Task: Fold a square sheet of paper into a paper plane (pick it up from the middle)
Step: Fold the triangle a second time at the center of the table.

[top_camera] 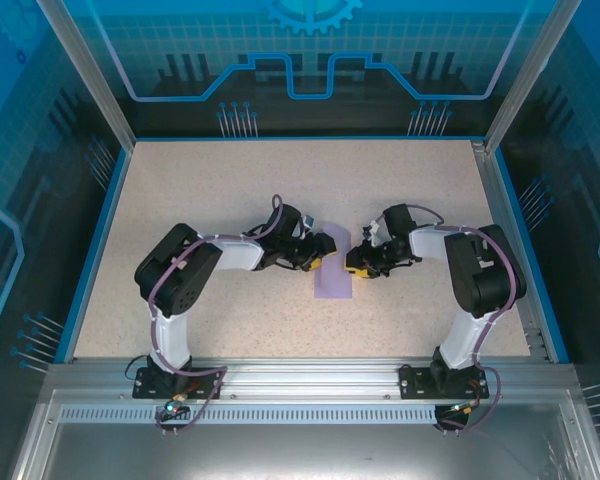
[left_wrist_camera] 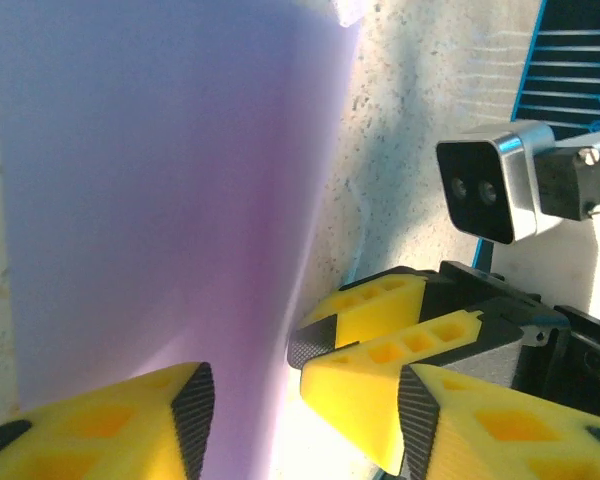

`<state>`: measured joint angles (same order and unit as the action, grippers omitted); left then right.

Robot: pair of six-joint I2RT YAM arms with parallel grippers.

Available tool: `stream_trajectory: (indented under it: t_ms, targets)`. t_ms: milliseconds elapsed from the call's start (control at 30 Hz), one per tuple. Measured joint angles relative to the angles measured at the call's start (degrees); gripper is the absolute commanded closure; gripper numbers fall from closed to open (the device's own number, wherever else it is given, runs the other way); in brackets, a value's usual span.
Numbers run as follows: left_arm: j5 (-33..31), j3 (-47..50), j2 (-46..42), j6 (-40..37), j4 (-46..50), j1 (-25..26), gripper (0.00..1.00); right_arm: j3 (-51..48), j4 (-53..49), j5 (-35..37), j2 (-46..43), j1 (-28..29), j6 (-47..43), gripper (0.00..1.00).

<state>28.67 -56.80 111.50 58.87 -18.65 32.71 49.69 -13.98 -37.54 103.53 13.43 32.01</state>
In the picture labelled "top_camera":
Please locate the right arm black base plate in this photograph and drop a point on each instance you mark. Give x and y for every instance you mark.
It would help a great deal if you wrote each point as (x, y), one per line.
(412, 382)

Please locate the aluminium enclosure post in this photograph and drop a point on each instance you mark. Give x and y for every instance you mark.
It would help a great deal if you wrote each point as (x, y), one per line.
(90, 75)
(530, 75)

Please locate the grey metal tray frame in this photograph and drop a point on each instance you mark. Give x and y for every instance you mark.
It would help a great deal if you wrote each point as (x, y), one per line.
(310, 450)

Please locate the blue table border strip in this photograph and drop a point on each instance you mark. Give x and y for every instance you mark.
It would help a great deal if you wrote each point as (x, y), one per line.
(515, 215)
(109, 215)

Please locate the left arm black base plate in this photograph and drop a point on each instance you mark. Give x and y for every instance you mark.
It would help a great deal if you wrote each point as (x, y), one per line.
(141, 392)

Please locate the aluminium mounting rail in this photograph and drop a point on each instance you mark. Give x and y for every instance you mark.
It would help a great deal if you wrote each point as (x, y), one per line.
(310, 380)

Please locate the aluminium side rail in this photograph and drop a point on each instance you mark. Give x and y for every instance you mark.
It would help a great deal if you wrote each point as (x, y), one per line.
(496, 200)

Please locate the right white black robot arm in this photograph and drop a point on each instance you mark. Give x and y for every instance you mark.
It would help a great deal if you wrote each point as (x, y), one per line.
(430, 245)

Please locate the lavender cloth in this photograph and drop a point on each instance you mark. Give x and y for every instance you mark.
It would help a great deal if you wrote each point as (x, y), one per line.
(332, 280)

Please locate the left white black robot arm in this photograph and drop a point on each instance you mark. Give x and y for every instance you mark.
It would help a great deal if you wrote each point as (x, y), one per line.
(240, 252)

